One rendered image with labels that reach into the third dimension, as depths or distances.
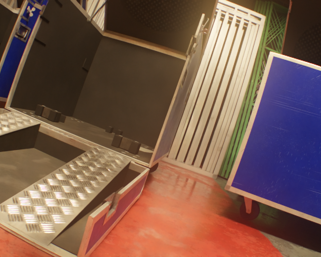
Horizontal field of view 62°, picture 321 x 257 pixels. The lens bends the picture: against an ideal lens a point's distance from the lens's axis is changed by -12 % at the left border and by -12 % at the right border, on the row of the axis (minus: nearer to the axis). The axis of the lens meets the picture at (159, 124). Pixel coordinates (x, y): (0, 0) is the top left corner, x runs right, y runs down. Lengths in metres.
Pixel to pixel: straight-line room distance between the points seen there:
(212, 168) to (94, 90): 1.60
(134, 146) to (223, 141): 1.92
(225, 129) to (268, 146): 1.82
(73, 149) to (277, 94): 1.09
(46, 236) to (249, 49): 3.22
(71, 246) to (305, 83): 1.37
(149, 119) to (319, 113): 1.35
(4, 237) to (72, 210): 0.24
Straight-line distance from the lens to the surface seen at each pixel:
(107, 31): 2.63
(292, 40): 2.49
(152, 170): 2.26
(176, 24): 2.44
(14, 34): 1.95
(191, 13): 2.35
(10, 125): 1.42
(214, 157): 3.38
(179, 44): 2.45
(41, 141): 1.56
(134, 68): 2.46
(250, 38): 3.69
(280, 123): 1.60
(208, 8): 2.25
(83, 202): 0.93
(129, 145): 1.59
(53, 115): 1.73
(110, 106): 2.46
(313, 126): 1.61
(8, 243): 0.72
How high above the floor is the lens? 0.37
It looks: level
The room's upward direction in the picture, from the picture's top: 20 degrees clockwise
